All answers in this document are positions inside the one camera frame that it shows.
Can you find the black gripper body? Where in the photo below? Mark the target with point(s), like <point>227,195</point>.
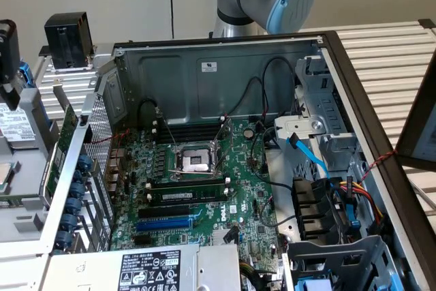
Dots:
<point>8,52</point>

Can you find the silver hard disk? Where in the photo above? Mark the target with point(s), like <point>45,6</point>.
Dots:
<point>15,124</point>

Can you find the blue disk caddy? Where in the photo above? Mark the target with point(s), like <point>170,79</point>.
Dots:
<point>29,76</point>

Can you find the black CPU cooler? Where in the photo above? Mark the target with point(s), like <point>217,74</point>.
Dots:
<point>68,39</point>

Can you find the grey parts rack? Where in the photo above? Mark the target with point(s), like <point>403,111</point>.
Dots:
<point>30,168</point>

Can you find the silver CPU chip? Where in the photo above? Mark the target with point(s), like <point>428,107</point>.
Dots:
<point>7,176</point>

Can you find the blue slot latch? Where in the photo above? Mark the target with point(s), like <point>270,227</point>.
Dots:
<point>63,239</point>
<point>83,163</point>
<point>68,221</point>
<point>76,190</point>
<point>72,206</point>
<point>77,176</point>

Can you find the bare green RAM stick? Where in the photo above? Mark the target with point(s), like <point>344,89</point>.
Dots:
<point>20,196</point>

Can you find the metal port block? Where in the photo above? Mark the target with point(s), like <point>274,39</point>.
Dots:
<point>116,175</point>

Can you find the thin metal locking lever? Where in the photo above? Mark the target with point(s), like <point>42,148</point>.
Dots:
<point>167,126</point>
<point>190,170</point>

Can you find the black RAM slot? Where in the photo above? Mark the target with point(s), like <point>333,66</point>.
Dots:
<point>194,138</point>
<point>187,186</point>
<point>194,134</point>
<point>194,125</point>
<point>194,129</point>

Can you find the long black expansion slot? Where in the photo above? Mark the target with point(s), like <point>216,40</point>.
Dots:
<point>163,212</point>

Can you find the CPU socket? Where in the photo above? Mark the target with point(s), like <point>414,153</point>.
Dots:
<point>192,161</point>

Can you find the short black expansion slot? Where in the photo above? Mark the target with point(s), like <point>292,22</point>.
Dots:
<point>142,240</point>

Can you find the grey power supply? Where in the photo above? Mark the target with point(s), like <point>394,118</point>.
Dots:
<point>102,270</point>

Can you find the blue expansion slot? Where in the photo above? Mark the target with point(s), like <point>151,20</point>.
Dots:
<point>163,225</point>

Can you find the metal socket cover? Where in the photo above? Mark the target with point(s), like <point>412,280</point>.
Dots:
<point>223,134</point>

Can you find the open PC case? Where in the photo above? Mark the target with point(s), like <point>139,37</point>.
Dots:
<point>238,83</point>

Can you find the coin cell battery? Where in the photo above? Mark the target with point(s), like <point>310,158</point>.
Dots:
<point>248,132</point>

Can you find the green motherboard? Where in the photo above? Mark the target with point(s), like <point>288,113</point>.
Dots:
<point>245,175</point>

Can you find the silver chipset heatsink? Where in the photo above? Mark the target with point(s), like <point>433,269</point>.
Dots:
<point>218,238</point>

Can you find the black fan shroud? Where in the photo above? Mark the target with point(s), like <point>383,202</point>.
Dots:
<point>306,202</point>

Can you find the metal disk bay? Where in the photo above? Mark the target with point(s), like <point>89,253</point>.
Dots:
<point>327,114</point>

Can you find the grey disk cage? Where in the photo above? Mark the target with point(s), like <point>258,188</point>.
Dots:
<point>357,257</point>

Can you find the dark framed panel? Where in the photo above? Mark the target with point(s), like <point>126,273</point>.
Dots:
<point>408,127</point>

